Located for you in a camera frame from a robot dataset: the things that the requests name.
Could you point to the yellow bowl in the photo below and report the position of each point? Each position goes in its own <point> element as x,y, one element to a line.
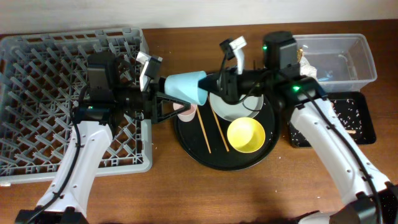
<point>246,135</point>

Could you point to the gold coffee sachet wrapper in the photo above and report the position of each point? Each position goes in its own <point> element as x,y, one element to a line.
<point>300,54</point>

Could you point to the rice and peanut shell scraps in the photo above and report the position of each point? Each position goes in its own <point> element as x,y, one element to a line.
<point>348,113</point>

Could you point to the right wooden chopstick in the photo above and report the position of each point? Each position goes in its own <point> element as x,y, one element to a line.
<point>219,127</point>

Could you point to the black rectangular tray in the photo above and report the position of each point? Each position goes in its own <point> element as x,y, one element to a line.
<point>363,106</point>

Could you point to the blue cup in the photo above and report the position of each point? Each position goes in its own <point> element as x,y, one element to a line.
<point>185,87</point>

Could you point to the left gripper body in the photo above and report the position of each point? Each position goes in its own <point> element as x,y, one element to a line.
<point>135,99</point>

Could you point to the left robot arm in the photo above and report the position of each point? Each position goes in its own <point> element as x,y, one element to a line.
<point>102,105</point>

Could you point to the grey dishwasher rack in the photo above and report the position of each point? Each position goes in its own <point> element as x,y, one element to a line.
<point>41,79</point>

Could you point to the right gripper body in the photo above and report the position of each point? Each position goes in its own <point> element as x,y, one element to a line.
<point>246,82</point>

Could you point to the pink cup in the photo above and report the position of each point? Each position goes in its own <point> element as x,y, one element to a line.
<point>188,115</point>

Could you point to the grey plate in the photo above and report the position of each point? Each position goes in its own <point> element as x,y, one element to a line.
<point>250,107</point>

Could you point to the clear plastic bin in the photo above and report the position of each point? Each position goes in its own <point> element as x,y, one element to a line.
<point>344,62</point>

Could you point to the left wooden chopstick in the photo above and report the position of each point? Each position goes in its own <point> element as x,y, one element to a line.
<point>203,130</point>

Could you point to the wooden chopstick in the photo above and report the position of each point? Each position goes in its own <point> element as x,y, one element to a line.
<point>203,130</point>
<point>219,127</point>

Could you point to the white napkin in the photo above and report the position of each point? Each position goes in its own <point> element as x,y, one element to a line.
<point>307,69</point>

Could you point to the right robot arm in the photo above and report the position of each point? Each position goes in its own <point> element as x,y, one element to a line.
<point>367,194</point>

